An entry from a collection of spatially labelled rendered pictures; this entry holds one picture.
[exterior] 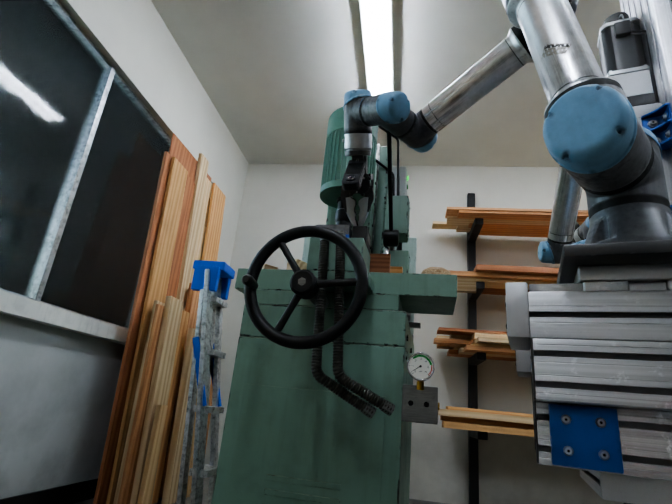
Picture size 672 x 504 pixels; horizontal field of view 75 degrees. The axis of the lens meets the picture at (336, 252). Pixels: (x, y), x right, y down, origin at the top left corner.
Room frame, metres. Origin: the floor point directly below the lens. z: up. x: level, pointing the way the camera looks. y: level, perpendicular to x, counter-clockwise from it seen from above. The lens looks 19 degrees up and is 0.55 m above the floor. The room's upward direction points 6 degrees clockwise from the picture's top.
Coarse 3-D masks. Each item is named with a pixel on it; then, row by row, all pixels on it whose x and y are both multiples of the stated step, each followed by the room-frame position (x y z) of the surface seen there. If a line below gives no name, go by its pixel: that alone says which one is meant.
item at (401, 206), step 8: (400, 200) 1.42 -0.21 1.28; (408, 200) 1.42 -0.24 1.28; (400, 208) 1.42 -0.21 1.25; (408, 208) 1.42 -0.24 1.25; (400, 216) 1.42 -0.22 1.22; (408, 216) 1.43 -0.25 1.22; (400, 224) 1.42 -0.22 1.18; (408, 224) 1.45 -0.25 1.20; (400, 232) 1.42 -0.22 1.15; (408, 232) 1.47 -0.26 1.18; (400, 240) 1.49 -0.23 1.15
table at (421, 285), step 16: (240, 272) 1.19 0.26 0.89; (272, 272) 1.17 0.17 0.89; (288, 272) 1.16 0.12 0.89; (352, 272) 1.02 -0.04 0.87; (368, 272) 1.01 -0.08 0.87; (240, 288) 1.19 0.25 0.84; (272, 288) 1.17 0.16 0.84; (288, 288) 1.16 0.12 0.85; (352, 288) 1.07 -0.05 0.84; (368, 288) 1.05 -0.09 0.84; (384, 288) 1.10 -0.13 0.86; (400, 288) 1.09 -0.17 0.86; (416, 288) 1.08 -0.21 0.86; (432, 288) 1.07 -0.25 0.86; (448, 288) 1.06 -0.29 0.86; (416, 304) 1.17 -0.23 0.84; (432, 304) 1.15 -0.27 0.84; (448, 304) 1.13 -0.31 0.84
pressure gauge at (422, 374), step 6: (414, 354) 1.01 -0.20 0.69; (420, 354) 1.01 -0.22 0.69; (426, 354) 1.01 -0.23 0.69; (408, 360) 1.02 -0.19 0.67; (414, 360) 1.02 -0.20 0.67; (420, 360) 1.01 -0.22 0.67; (426, 360) 1.01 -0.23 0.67; (432, 360) 1.00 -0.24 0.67; (408, 366) 1.02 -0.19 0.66; (414, 366) 1.02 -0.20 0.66; (426, 366) 1.01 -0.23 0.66; (432, 366) 1.01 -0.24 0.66; (408, 372) 1.02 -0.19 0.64; (414, 372) 1.02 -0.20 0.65; (420, 372) 1.01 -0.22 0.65; (426, 372) 1.01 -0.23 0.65; (432, 372) 1.00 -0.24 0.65; (414, 378) 1.01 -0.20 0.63; (420, 378) 1.01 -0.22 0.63; (426, 378) 1.01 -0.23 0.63; (420, 384) 1.03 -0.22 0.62
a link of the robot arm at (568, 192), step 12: (564, 180) 1.19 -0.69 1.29; (564, 192) 1.21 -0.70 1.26; (576, 192) 1.20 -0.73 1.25; (564, 204) 1.23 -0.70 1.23; (576, 204) 1.23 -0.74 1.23; (552, 216) 1.29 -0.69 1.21; (564, 216) 1.26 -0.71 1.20; (576, 216) 1.26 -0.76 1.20; (552, 228) 1.31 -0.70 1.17; (564, 228) 1.28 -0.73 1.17; (552, 240) 1.33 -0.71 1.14; (564, 240) 1.31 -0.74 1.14; (540, 252) 1.38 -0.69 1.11; (552, 252) 1.34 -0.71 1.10
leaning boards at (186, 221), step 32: (192, 160) 2.68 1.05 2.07; (160, 192) 2.35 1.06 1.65; (192, 192) 2.71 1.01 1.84; (160, 224) 2.37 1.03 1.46; (192, 224) 2.74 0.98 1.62; (160, 256) 2.41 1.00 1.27; (192, 256) 2.80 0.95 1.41; (160, 288) 2.47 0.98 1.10; (160, 320) 2.36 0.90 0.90; (192, 320) 2.79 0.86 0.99; (128, 352) 2.34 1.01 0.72; (160, 352) 2.36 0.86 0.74; (192, 352) 2.61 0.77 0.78; (128, 384) 2.39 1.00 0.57; (160, 384) 2.40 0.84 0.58; (128, 416) 2.38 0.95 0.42; (160, 416) 2.35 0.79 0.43; (128, 448) 2.31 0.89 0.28; (160, 448) 2.57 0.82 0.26; (192, 448) 2.78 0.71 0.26; (128, 480) 2.33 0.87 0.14; (160, 480) 2.62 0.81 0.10
